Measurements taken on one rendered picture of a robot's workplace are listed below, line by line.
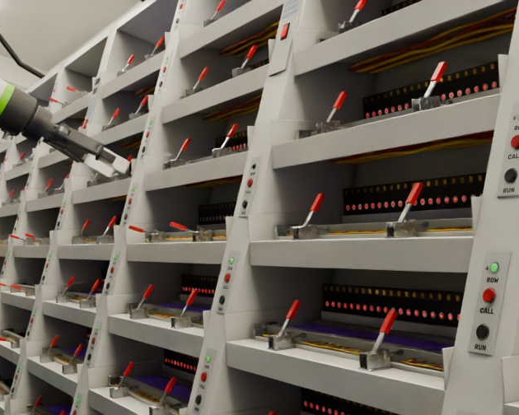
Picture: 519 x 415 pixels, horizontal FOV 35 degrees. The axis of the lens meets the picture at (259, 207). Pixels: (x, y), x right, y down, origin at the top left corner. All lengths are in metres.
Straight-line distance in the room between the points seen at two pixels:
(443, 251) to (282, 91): 0.64
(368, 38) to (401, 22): 0.09
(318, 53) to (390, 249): 0.51
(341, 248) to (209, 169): 0.62
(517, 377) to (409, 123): 0.44
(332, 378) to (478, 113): 0.43
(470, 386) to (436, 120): 0.39
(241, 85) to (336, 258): 0.65
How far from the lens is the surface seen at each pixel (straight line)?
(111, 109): 2.97
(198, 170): 1.91
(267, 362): 1.41
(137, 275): 2.22
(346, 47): 1.50
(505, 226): 1.03
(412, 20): 1.36
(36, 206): 3.40
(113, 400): 2.03
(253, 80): 1.80
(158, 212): 2.24
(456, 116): 1.17
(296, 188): 1.62
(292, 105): 1.63
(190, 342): 1.70
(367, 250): 1.24
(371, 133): 1.32
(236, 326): 1.56
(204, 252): 1.75
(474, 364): 1.02
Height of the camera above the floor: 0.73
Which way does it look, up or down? 10 degrees up
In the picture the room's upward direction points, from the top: 13 degrees clockwise
